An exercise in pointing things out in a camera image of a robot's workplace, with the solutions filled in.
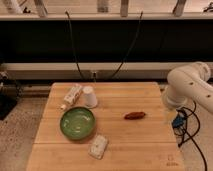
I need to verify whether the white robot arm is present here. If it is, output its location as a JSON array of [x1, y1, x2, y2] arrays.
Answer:
[[162, 62, 213, 123]]

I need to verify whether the green ceramic bowl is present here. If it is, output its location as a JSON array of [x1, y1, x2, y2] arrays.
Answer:
[[60, 107, 96, 140]]

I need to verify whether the blue connector box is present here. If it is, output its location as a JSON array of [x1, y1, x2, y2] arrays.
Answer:
[[172, 114, 185, 128]]

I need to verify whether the white patterned sponge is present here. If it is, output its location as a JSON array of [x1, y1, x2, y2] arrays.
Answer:
[[89, 135, 108, 159]]

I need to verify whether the white paper cup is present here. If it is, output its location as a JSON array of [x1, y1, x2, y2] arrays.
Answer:
[[83, 86, 98, 108]]

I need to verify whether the white lying bottle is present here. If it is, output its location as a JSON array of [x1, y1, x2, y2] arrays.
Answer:
[[60, 84, 82, 110]]

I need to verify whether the dark equipment at left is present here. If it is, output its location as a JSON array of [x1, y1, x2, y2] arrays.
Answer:
[[0, 71, 22, 120]]

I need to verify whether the wall power outlet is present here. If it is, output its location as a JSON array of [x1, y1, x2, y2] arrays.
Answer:
[[91, 70, 98, 79]]

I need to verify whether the left black cable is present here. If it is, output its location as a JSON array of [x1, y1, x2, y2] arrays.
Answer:
[[64, 10, 86, 81]]

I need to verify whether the right black cable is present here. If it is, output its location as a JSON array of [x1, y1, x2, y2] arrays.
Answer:
[[109, 11, 144, 80]]

